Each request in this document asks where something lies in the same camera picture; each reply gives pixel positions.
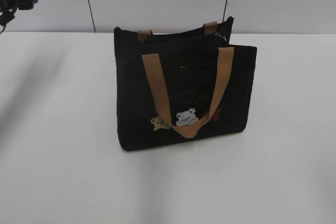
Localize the black tote bag tan handles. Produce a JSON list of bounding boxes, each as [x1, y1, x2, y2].
[[114, 17, 257, 151]]

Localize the silver metal zipper pull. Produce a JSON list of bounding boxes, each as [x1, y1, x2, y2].
[[214, 33, 228, 42]]

